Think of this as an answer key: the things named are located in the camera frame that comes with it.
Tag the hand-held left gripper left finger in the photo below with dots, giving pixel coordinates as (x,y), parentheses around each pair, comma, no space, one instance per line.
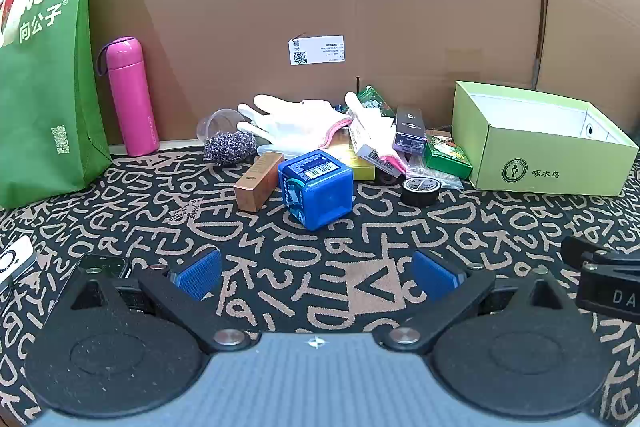
(200,274)

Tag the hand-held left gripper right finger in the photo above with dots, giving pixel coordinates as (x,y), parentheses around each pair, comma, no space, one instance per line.
(432,274)

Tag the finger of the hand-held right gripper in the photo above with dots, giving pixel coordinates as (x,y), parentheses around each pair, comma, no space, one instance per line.
(590,249)

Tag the light green cardboard box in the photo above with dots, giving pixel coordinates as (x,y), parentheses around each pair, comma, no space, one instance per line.
(540,162)

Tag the copper brown box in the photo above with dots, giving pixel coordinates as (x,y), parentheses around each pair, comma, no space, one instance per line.
(257,184)

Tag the blue cube box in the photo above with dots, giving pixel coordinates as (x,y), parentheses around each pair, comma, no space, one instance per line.
(320,197)

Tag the clear plastic cup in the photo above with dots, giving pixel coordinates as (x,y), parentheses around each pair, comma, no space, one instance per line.
(217,123)

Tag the white glove pink cuff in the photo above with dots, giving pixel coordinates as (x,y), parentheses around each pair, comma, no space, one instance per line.
(372,119)
(295,119)

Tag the black tape roll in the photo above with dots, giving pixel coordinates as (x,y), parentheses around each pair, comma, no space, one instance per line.
(420,193)

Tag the clear plastic bag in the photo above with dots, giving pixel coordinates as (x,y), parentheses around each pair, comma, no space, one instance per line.
(450,183)

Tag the black smartphone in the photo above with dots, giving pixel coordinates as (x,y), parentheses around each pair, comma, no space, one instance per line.
(102,266)

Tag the black patterned mat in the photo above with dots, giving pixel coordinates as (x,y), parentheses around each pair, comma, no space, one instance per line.
(320,252)

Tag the small green box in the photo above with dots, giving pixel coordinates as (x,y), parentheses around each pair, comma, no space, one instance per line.
(447,157)

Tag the flat yellow box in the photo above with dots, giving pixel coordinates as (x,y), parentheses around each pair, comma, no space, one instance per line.
(361,171)

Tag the grey steel wool scrubber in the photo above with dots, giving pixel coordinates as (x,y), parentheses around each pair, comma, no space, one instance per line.
(230,148)

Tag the white barcode box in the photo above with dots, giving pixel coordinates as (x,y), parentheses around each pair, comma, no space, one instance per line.
(372,153)

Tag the dark purple small box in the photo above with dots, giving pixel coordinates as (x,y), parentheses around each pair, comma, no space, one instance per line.
(410,129)

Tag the green printed packet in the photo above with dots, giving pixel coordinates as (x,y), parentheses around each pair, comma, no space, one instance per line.
(376,101)

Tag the white device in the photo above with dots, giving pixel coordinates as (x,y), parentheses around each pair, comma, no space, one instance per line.
(15,264)

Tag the pink thermos bottle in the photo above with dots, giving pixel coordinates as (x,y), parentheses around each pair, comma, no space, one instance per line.
(131,102)

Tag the green tote bag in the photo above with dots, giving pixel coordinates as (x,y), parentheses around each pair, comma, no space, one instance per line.
(45,82)

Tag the white shipping label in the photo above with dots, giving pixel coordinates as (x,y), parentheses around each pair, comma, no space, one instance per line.
(316,51)

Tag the large brown cardboard sheet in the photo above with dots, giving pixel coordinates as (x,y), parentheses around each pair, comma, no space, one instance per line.
(250,7)

